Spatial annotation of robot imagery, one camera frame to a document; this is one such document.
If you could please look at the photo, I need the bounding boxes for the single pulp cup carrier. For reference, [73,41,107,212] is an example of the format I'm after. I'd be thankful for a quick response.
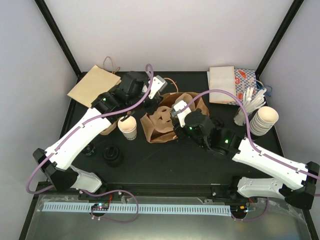
[149,92,193,134]

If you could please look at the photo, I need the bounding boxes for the white paper cup black print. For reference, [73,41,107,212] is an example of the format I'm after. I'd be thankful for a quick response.
[117,116,137,141]

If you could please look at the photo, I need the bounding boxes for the brown kraft paper bag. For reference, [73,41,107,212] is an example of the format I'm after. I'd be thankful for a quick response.
[140,91,198,143]

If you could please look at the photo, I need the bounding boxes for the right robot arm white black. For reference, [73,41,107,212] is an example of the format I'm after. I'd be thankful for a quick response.
[170,109,320,210]

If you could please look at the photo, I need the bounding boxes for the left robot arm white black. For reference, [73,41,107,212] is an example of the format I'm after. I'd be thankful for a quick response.
[32,71,167,200]

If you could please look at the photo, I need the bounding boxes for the black lid stack right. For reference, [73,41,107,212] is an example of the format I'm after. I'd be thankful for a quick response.
[211,117,224,129]

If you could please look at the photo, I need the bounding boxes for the black lid stack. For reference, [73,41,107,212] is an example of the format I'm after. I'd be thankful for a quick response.
[211,117,224,129]
[102,145,124,168]

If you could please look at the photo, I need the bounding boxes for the stacked pulp cup carriers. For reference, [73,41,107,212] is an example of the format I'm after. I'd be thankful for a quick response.
[100,116,123,136]

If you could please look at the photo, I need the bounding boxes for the black lid stack left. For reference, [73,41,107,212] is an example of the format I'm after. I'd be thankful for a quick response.
[102,145,124,168]

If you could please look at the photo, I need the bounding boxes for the white paper bag brown trim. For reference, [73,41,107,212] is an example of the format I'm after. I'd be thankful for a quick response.
[208,66,236,104]

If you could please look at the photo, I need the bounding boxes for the bundle of white straws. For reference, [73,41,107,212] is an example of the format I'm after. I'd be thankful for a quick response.
[233,87,267,126]

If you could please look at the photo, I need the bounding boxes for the black cup with blue band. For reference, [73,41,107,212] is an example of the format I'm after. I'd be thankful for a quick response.
[81,143,96,156]

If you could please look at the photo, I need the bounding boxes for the blue checkered paper bag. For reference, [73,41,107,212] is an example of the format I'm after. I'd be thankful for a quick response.
[234,68,272,104]

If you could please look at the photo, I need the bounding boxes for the stack of white paper cups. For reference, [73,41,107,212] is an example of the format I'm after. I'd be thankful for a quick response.
[249,106,279,137]

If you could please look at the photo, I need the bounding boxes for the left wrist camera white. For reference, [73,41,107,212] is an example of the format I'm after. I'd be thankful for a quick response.
[148,75,168,99]

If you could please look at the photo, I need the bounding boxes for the tan paper bag with handles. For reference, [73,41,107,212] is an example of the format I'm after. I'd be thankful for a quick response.
[67,56,121,108]

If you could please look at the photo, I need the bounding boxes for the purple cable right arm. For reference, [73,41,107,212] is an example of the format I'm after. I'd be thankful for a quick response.
[184,89,320,223]

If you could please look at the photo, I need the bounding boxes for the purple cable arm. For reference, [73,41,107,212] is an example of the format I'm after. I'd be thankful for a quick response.
[26,63,154,223]
[184,89,320,223]

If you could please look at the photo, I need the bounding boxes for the light blue cable duct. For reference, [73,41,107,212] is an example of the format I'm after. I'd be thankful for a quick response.
[42,202,232,217]

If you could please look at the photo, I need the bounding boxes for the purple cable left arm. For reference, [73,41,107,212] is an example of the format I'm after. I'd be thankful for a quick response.
[26,63,154,223]

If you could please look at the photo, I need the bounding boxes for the black frame post left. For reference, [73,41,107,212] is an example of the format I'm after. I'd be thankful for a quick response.
[34,0,82,78]

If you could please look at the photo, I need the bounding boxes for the black frame post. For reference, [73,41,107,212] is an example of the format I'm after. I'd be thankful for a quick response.
[34,0,82,78]
[255,0,304,79]

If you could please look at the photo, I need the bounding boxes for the black frame post right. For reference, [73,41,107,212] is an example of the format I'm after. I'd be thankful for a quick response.
[255,0,304,79]

